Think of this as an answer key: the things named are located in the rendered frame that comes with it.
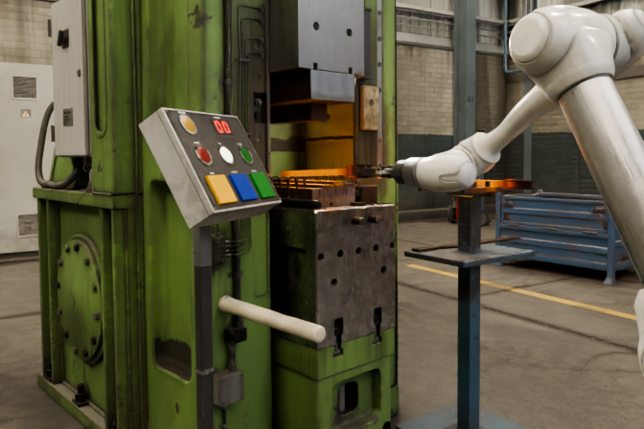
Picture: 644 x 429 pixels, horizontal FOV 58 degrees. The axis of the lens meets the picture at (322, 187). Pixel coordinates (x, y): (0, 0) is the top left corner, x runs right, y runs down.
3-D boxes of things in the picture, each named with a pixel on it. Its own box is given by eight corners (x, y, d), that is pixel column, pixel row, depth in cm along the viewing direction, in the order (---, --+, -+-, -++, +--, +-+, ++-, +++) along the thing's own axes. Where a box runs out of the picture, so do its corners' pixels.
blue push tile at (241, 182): (258, 198, 149) (245, 172, 150) (243, 200, 142) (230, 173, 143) (252, 201, 150) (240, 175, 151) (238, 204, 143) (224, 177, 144)
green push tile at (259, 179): (276, 195, 158) (263, 171, 160) (263, 197, 151) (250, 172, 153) (271, 198, 159) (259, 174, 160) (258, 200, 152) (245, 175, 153)
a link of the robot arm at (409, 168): (434, 188, 173) (419, 187, 178) (434, 157, 173) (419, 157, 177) (415, 189, 167) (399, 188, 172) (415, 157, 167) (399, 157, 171)
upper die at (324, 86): (355, 102, 201) (354, 75, 200) (310, 99, 187) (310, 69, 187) (279, 110, 232) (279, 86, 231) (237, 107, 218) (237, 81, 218)
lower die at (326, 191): (355, 205, 203) (355, 180, 202) (311, 208, 189) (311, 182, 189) (280, 198, 234) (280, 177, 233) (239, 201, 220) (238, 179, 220)
